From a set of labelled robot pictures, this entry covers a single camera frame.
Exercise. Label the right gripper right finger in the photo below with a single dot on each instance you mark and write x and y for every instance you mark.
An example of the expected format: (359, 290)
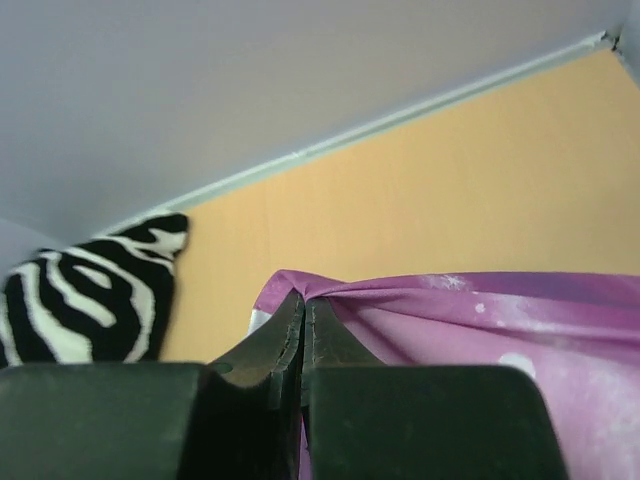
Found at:
(335, 367)

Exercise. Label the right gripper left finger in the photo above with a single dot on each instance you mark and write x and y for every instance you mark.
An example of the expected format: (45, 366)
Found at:
(255, 398)

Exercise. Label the purple pink princess pillowcase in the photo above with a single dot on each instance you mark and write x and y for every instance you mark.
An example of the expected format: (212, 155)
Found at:
(575, 334)

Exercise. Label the zebra striped pillow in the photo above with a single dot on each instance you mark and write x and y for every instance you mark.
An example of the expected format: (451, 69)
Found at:
(108, 299)

